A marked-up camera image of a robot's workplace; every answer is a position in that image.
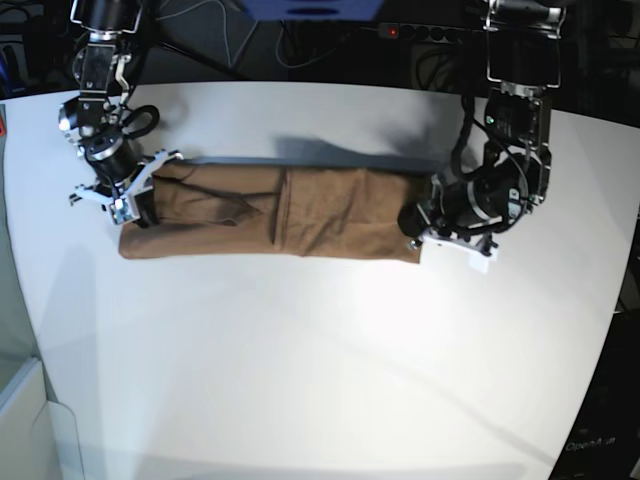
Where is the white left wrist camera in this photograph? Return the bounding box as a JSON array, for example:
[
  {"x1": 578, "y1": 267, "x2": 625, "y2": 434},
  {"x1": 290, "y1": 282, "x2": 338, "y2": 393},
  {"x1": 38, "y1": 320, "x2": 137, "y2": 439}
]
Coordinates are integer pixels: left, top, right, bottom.
[{"x1": 469, "y1": 250, "x2": 498, "y2": 274}]

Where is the white cabinet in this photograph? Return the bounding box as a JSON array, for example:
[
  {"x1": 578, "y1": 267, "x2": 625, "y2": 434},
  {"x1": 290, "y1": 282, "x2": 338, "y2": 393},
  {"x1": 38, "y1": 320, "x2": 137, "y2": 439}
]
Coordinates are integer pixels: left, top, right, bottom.
[{"x1": 1, "y1": 358, "x2": 85, "y2": 479}]

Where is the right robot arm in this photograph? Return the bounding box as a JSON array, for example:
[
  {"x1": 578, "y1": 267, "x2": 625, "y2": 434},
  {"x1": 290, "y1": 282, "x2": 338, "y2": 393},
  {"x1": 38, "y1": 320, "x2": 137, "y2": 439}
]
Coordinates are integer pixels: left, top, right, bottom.
[{"x1": 58, "y1": 1, "x2": 183, "y2": 228}]

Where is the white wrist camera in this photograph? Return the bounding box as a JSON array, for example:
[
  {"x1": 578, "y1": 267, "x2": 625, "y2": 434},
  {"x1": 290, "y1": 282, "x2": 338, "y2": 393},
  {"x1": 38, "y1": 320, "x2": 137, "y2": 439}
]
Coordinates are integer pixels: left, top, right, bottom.
[
  {"x1": 106, "y1": 196, "x2": 140, "y2": 226},
  {"x1": 469, "y1": 250, "x2": 498, "y2": 274}
]

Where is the black power strip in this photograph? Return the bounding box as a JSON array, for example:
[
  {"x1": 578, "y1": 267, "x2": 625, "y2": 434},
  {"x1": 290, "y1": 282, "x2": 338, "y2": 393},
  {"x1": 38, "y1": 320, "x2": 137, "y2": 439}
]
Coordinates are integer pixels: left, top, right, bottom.
[{"x1": 373, "y1": 22, "x2": 481, "y2": 45}]

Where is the blue box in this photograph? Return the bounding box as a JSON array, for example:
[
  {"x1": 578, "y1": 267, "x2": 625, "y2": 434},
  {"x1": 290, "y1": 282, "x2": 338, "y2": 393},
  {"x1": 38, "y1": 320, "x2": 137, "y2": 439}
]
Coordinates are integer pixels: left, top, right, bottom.
[{"x1": 240, "y1": 0, "x2": 384, "y2": 21}]

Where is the brown T-shirt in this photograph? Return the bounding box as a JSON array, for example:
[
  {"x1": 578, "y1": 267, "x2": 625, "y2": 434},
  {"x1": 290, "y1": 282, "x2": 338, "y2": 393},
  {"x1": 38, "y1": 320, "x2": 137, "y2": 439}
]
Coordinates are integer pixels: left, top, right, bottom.
[{"x1": 119, "y1": 162, "x2": 428, "y2": 263}]

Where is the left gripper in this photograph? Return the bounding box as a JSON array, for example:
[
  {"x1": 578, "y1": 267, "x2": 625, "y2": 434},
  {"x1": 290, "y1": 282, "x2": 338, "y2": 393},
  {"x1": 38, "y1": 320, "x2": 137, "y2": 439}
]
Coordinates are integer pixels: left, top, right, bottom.
[{"x1": 397, "y1": 174, "x2": 500, "y2": 255}]

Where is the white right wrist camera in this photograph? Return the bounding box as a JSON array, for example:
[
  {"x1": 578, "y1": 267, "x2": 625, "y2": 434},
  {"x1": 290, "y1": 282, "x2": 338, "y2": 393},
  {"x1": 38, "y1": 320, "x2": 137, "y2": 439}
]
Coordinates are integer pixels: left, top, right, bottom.
[{"x1": 106, "y1": 196, "x2": 140, "y2": 226}]

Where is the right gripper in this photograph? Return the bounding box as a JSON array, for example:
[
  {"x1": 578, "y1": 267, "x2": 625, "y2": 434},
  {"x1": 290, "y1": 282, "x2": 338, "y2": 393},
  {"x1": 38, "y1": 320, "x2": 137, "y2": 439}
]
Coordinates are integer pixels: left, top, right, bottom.
[{"x1": 69, "y1": 150, "x2": 184, "y2": 229}]

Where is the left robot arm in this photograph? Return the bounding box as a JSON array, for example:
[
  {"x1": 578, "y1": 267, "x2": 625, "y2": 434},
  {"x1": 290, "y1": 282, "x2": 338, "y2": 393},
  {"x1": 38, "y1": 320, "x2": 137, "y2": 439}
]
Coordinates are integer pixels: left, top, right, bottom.
[{"x1": 398, "y1": 1, "x2": 570, "y2": 258}]

